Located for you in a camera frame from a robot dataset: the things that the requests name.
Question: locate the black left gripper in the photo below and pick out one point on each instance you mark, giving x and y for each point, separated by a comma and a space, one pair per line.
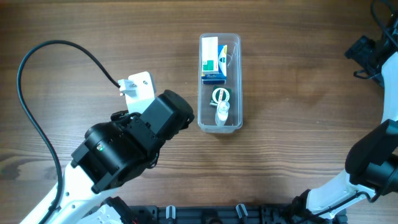
185, 109

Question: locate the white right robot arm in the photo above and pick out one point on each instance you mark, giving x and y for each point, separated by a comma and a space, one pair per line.
371, 165

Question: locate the green Zam-Buk box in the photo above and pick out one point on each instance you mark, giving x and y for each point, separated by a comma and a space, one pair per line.
219, 94

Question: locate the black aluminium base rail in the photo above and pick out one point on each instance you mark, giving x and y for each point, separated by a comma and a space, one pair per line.
264, 214

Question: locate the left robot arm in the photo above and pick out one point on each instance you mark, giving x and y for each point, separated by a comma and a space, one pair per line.
112, 154

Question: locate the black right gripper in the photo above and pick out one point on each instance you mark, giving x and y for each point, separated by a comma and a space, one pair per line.
358, 51

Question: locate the white green medicine box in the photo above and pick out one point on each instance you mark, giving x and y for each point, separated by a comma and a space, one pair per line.
209, 56

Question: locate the blue VapoDrops box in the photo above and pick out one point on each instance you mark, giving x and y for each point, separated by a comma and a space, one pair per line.
221, 77

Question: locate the clear plastic container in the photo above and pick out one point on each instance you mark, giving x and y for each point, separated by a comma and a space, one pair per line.
206, 113

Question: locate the white calamine lotion bottle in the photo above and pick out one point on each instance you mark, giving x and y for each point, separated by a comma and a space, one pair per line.
222, 112

